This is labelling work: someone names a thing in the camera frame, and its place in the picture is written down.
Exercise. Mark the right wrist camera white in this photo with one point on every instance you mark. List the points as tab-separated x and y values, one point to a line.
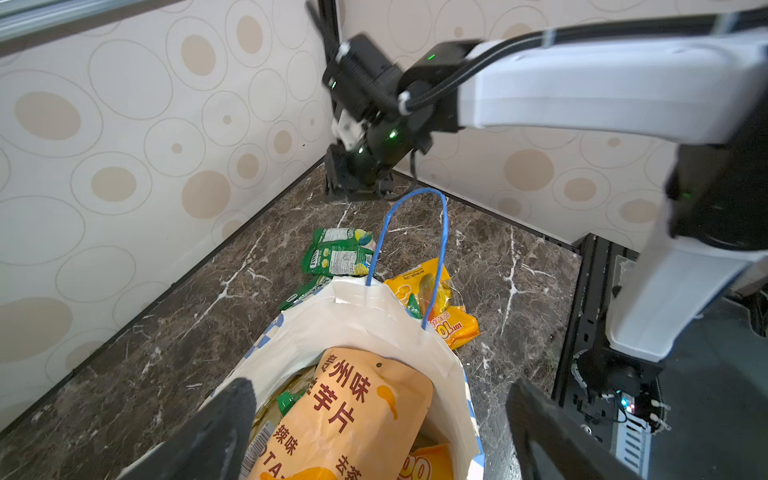
347	130

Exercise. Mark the yellow gummy candy bag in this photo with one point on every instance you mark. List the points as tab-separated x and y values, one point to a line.
425	293

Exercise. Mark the green Fox's candy bag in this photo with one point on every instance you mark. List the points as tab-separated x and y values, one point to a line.
339	252

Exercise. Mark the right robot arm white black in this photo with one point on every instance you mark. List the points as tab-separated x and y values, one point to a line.
697	81

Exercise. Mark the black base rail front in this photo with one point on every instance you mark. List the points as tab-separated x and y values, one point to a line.
699	414

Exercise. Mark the blue checkered paper bag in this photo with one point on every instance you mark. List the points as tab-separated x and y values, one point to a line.
362	314

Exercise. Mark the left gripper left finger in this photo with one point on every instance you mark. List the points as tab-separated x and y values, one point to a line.
211	445

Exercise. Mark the orange potato chips bag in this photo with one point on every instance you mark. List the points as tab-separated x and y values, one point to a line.
357	420

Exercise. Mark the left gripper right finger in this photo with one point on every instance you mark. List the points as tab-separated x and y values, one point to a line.
550	445

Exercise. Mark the aluminium rail left wall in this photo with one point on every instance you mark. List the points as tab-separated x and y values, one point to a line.
20	18

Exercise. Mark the black frame post right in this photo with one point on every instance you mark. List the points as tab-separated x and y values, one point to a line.
323	15

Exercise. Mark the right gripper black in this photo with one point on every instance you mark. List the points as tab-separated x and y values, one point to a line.
360	174

